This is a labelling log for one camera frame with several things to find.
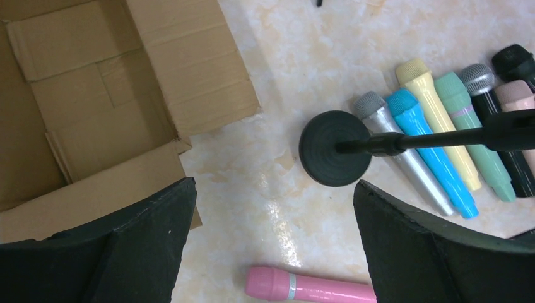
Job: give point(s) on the teal blue microphone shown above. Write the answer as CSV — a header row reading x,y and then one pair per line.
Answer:
x,y
408,115

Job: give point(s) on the cream yellow microphone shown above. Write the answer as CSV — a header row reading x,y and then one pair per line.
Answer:
x,y
416,77

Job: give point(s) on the mint green microphone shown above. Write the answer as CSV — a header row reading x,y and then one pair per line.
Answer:
x,y
457,103

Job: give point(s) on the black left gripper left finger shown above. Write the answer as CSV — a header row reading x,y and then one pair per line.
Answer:
x,y
131,255

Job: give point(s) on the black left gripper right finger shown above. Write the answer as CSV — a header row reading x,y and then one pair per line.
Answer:
x,y
414,256

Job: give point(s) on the black round-base stand with clip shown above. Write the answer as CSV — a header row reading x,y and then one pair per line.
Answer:
x,y
335,147

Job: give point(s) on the silver grey microphone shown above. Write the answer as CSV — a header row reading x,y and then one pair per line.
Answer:
x,y
374,113

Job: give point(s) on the black microphone silver grille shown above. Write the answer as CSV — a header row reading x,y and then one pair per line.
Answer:
x,y
479,81

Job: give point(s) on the brown cardboard box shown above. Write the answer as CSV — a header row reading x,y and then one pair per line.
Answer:
x,y
100,98

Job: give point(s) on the beige pink microphone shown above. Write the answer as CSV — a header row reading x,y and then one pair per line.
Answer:
x,y
513,96

